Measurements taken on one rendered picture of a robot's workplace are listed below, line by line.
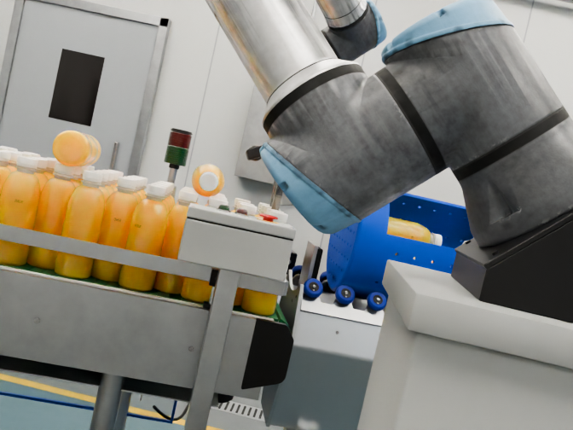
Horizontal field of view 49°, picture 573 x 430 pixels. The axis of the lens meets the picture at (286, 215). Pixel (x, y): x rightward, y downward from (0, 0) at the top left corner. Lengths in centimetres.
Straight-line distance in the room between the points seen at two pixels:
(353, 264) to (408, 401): 74
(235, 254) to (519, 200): 57
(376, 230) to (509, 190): 67
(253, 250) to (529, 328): 60
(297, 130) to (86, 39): 464
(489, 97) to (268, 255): 55
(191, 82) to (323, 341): 387
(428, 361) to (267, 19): 45
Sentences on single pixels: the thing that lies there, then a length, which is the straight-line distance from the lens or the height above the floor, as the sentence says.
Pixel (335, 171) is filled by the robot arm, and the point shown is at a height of 120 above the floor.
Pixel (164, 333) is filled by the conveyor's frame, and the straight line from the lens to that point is 129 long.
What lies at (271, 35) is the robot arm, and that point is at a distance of 82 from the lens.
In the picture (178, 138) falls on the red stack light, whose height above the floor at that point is 123.
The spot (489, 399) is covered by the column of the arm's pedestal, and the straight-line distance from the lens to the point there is 70.
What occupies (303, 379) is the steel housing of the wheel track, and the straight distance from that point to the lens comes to 145.
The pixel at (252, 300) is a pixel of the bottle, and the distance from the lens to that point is 131.
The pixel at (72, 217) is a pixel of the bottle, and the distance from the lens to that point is 131.
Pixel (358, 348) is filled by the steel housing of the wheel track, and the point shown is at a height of 86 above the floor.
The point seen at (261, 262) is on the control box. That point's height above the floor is 103.
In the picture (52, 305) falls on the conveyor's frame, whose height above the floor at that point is 85.
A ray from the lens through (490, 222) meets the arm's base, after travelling 77.
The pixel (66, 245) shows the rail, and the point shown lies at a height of 97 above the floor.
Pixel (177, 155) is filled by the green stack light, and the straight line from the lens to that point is 180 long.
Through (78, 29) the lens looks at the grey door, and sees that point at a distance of 539.
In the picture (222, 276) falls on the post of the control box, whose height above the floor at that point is 98.
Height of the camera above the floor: 118
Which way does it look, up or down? 3 degrees down
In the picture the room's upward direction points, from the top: 13 degrees clockwise
